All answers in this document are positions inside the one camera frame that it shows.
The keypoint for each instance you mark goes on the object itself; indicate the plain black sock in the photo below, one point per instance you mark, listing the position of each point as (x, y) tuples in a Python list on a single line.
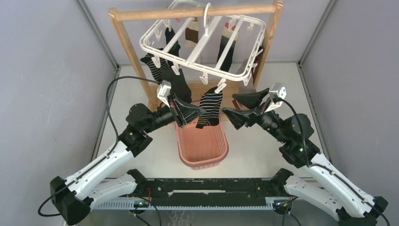
[(179, 85)]

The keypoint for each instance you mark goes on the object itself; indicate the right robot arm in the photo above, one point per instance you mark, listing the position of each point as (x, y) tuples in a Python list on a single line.
[(336, 194)]

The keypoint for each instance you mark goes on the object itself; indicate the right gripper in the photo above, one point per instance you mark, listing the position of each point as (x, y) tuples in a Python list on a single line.
[(238, 117)]

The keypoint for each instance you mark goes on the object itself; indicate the wooden hanging rack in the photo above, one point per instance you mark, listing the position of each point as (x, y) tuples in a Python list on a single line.
[(269, 13)]

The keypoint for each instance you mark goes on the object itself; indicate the white plastic clip hanger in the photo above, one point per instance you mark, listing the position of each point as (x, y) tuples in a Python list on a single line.
[(210, 24)]

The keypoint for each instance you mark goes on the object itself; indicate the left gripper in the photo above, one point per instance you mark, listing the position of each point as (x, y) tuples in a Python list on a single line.
[(182, 112)]

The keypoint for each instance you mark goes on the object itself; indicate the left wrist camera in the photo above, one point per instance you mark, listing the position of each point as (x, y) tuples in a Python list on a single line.
[(163, 91)]

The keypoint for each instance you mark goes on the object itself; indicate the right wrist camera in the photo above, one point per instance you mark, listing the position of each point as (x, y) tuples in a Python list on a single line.
[(276, 94)]

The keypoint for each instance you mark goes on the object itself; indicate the pink plastic basket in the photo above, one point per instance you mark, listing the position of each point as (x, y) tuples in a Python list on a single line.
[(201, 148)]

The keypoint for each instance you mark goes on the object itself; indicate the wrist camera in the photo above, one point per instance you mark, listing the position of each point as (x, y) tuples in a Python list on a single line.
[(163, 91), (276, 94)]

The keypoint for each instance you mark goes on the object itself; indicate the black white striped sock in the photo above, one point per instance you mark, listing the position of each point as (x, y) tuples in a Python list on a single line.
[(211, 102)]

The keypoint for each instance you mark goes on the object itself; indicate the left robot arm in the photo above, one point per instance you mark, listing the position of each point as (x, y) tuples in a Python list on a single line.
[(75, 196)]

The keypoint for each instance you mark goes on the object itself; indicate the black mounting rail base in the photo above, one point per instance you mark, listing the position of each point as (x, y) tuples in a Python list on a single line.
[(202, 194)]

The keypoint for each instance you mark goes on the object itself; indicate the brown beige striped sock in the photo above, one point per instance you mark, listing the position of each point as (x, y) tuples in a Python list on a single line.
[(192, 33)]

